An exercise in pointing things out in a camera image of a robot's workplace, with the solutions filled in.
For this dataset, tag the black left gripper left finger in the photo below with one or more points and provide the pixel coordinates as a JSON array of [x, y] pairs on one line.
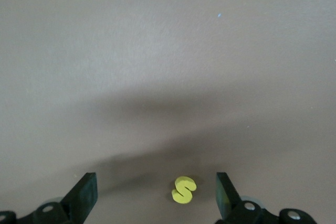
[[78, 200]]

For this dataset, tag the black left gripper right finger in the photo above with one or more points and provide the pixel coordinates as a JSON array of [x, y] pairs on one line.
[[228, 205]]

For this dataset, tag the yellow foam letter s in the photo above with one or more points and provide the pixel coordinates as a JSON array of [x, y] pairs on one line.
[[184, 190]]

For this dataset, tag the brown table cover sheet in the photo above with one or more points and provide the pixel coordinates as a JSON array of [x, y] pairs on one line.
[[157, 51]]

